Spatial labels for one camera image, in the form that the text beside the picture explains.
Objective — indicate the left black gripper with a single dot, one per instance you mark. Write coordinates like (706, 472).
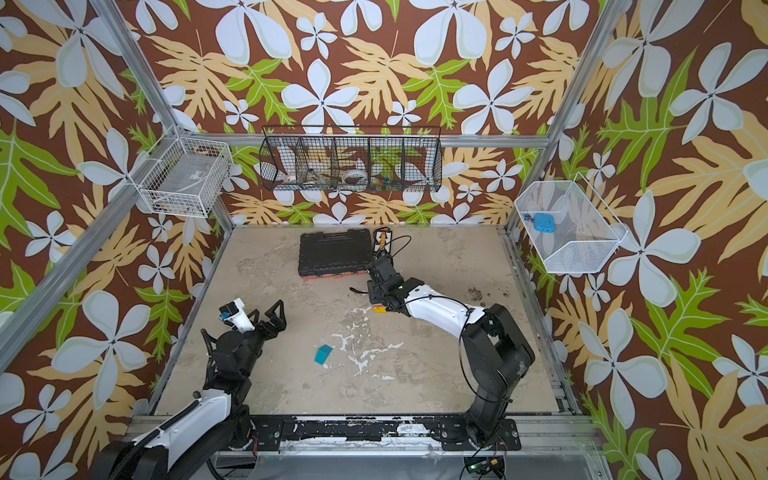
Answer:
(279, 323)

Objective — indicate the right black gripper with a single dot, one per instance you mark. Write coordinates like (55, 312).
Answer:
(383, 272)

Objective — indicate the teal block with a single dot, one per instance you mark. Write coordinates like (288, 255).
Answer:
(323, 354)

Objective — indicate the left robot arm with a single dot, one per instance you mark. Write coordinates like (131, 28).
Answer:
(216, 417)

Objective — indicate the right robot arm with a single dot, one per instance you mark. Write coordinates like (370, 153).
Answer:
(498, 353)

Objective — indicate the small black bit holder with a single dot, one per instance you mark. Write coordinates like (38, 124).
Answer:
(382, 238)

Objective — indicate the black tool case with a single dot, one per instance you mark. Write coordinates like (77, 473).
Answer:
(327, 254)

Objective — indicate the blue object in basket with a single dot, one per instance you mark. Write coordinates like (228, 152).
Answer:
(541, 222)

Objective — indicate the white mesh basket right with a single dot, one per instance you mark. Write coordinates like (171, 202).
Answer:
(588, 231)

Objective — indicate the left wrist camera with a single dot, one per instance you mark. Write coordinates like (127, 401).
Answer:
(233, 315)

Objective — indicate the black wire basket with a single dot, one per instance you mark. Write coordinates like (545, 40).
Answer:
(353, 158)

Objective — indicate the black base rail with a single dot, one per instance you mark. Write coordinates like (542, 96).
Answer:
(448, 432)

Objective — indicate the white wire basket left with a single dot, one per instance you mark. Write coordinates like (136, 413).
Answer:
(183, 176)

